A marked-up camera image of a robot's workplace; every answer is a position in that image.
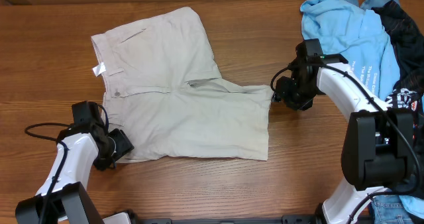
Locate beige shorts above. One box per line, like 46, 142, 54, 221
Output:
91, 7, 272, 163

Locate dark printed t-shirt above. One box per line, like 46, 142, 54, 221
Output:
370, 0, 424, 198

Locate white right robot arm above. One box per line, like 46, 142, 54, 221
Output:
270, 54, 422, 223

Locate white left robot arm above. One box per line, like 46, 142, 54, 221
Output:
15, 127, 138, 224

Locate light blue t-shirt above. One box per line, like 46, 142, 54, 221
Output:
299, 0, 424, 220

